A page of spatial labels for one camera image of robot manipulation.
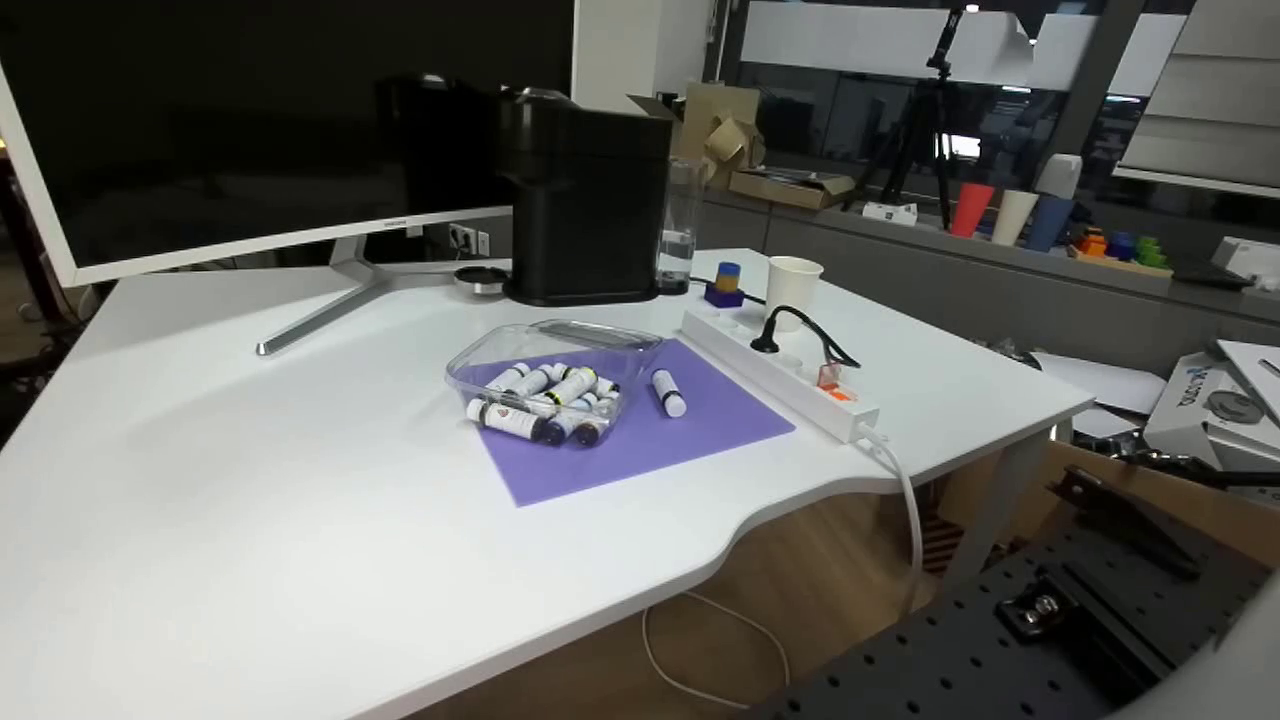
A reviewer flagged clear plastic bowl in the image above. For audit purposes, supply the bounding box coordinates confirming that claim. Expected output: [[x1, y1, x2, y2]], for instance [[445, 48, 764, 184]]
[[445, 339, 632, 454]]

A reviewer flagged purple mat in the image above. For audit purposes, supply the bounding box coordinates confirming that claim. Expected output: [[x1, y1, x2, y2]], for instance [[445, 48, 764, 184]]
[[457, 334, 801, 511]]

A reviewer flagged blue and orange toy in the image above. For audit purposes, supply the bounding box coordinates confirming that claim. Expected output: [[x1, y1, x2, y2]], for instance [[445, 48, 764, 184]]
[[702, 256, 750, 310]]

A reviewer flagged clear plastic bottle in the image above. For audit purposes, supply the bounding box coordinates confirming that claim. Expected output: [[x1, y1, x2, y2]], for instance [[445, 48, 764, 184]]
[[658, 173, 704, 293]]

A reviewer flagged white power strip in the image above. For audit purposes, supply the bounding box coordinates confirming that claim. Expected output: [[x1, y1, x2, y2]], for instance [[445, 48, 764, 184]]
[[676, 307, 887, 447]]

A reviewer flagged large white paint tube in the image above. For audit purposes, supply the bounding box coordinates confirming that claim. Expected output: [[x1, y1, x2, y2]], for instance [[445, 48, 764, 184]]
[[465, 394, 568, 447]]

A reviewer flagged black box appliance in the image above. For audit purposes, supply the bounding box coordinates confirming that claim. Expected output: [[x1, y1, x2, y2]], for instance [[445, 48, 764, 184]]
[[498, 89, 682, 307]]

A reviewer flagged white paper cup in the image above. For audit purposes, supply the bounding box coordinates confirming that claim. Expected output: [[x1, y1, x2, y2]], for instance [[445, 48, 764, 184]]
[[764, 253, 828, 317]]

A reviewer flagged round black puck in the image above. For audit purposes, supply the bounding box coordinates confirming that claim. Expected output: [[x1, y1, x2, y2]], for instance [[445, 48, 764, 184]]
[[452, 264, 516, 301]]

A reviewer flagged cardboard box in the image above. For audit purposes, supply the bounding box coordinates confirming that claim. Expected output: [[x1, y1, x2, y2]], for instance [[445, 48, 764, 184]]
[[659, 79, 862, 217]]

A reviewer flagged small white label box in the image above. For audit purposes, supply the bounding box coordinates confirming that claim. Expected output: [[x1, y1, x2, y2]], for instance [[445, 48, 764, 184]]
[[858, 196, 925, 226]]

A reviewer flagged silver monitor stand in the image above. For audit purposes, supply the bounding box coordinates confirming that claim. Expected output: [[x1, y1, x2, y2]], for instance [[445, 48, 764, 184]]
[[254, 237, 405, 360]]

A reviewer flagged red cup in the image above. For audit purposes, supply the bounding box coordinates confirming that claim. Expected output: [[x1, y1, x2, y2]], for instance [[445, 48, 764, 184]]
[[943, 181, 1000, 245]]

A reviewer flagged black tripod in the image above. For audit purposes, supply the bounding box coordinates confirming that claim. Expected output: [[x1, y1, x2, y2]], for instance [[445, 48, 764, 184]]
[[876, 0, 982, 220]]

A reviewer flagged grey table leg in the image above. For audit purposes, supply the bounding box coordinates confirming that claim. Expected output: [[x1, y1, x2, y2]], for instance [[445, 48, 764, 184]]
[[939, 418, 1059, 591]]

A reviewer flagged cream cup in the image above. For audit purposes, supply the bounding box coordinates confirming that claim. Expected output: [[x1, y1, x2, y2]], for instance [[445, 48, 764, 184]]
[[988, 184, 1045, 253]]

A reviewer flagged blue cup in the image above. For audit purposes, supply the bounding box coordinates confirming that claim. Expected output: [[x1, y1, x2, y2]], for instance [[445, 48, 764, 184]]
[[1023, 193, 1080, 256]]

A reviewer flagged black perforated board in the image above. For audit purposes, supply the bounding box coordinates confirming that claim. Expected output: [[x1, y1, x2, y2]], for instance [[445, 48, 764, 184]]
[[750, 466, 1271, 720]]

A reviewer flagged white curved computer monitor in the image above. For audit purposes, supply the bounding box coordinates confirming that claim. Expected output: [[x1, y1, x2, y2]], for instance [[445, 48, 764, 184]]
[[0, 0, 579, 293]]

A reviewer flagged white paper sheet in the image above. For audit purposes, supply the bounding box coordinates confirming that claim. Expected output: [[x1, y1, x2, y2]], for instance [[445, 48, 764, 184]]
[[1029, 345, 1170, 443]]

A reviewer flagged printed paper stack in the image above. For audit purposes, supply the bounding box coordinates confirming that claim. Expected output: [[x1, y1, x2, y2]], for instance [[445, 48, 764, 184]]
[[1142, 334, 1280, 478]]

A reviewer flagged black plug with cable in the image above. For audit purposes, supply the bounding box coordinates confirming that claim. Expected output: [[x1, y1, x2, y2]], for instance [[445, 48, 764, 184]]
[[750, 301, 863, 373]]

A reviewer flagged white power strip cable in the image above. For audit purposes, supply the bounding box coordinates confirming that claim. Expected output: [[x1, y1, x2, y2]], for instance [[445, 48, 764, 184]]
[[853, 418, 933, 597]]

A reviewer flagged thin white floor cable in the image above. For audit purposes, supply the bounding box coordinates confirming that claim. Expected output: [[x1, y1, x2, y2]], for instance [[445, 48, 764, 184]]
[[636, 586, 801, 715]]

